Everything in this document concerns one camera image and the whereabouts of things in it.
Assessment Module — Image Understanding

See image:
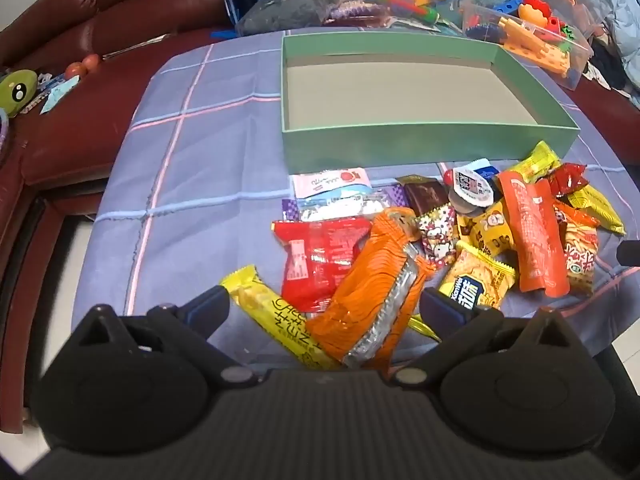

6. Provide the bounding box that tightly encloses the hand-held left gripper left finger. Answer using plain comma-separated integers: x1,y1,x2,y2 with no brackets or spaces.
75,284,259,389

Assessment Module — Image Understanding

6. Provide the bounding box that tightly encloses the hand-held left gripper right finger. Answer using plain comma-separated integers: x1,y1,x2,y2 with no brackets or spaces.
390,286,576,389

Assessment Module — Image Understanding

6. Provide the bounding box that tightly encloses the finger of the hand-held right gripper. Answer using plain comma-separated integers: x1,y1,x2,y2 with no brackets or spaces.
617,240,640,267

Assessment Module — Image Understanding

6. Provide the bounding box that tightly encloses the yellow cracker packet blue label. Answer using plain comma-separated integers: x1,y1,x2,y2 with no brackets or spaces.
436,240,517,312

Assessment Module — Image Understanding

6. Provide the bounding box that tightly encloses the yellow snack packet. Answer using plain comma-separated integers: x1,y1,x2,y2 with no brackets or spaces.
564,184,627,237

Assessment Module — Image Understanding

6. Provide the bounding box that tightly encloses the long yellow snack bar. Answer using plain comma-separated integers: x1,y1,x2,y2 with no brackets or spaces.
220,265,343,372

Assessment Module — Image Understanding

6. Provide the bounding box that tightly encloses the orange wafer packet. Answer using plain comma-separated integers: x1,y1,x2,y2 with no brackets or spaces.
304,206,437,377

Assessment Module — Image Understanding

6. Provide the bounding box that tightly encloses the small yellow bear packet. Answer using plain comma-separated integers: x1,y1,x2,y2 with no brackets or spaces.
456,200,517,259

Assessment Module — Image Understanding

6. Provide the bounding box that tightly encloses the small red snack packet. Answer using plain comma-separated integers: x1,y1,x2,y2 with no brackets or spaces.
546,161,589,197

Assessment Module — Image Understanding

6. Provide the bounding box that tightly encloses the dark red gold snack packet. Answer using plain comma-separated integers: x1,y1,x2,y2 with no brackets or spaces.
397,175,451,217

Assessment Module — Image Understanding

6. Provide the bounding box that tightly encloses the large red snack packet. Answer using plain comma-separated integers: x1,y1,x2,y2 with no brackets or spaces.
271,215,375,315

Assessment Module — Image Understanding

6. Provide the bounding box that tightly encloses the purple clear candy packet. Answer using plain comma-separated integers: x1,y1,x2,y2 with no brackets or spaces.
281,185,402,224

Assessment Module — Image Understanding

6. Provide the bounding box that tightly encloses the blue white snack packet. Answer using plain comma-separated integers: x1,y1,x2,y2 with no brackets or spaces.
471,157,502,182

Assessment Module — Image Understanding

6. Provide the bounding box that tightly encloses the pink white snack packet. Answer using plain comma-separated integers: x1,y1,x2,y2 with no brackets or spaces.
291,168,372,199

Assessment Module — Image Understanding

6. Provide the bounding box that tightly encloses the green cardboard box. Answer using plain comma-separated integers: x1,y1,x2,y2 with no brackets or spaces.
280,30,581,171

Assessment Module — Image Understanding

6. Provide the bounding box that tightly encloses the blue checked cloth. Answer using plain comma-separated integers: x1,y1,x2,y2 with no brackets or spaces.
72,35,640,372

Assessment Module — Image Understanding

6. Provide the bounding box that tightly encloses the black garment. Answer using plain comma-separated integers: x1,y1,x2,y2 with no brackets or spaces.
581,44,629,92

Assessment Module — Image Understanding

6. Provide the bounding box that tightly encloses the dark red leather sofa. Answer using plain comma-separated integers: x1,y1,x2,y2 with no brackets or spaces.
0,0,640,433

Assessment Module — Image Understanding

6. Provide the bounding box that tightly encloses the clear plastic toy bin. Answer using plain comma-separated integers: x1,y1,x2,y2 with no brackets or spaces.
459,0,597,92

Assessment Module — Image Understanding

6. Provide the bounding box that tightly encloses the light blue jacket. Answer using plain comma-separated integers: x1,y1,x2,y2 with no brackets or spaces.
569,0,640,107

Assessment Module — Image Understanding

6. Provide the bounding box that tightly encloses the light blue paper card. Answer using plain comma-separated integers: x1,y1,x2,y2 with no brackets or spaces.
38,76,82,114

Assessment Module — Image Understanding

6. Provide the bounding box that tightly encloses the purple pink hoop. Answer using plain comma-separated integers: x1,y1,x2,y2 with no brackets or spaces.
0,106,12,162

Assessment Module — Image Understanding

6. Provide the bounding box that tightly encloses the paper strip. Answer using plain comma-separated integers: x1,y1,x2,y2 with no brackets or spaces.
101,34,172,59

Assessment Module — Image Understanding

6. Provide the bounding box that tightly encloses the orange ball toy pair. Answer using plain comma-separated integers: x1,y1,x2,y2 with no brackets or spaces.
63,53,104,79

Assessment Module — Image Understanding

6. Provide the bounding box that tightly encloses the green plush toy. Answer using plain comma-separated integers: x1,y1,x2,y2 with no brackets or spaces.
0,69,41,119

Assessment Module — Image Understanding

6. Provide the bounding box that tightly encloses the dark grey bag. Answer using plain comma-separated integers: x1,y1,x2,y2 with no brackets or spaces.
234,0,347,37

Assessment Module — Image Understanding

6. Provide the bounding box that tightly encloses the purple crochet item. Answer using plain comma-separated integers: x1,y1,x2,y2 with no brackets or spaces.
324,0,387,27

